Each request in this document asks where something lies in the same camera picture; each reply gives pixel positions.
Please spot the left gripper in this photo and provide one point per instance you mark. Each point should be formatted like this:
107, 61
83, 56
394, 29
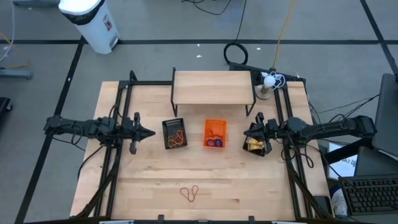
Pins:
132, 130

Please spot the black desk leg bar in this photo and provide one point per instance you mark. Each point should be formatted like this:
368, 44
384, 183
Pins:
342, 154

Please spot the black metal rig frame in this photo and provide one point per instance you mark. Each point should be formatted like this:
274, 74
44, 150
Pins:
149, 82

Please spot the grey laptop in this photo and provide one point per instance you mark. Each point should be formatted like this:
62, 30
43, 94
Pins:
387, 118

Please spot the black slotted plastic basket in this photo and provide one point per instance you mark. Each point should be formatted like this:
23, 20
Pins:
262, 152
174, 126

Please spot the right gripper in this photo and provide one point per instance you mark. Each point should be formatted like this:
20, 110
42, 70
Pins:
273, 130

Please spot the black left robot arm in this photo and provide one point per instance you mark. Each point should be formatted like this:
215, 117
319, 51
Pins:
77, 127

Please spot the orange slotted plastic basket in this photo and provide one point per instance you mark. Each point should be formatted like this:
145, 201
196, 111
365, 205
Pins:
214, 124

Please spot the black metal bracket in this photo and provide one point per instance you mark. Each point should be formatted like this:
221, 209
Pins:
252, 219
160, 219

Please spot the white paper sheet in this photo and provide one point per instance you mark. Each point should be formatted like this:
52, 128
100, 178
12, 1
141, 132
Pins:
345, 169

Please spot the black phone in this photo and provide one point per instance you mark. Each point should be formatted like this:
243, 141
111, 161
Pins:
323, 205

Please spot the silver metal bar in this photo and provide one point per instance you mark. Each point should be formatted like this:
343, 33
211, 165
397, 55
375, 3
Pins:
116, 222

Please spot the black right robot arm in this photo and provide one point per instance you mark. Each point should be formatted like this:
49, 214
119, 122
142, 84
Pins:
335, 127

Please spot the yellow rubber band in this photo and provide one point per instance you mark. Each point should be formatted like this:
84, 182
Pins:
171, 141
174, 144

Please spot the white trash can, black liner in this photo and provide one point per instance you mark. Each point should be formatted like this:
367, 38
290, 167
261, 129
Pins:
93, 28

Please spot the black keyboard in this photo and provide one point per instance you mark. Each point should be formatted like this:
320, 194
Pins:
373, 194

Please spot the white and blue object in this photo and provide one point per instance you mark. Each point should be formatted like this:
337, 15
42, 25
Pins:
339, 199

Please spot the white-topped metal stand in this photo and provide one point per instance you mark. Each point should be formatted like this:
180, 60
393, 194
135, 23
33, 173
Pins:
269, 81

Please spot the black chair base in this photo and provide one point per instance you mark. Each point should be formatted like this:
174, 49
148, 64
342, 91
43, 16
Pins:
3, 107

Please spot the wooden shelf riser, black legs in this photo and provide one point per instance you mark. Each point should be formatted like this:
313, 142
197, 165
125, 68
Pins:
213, 87

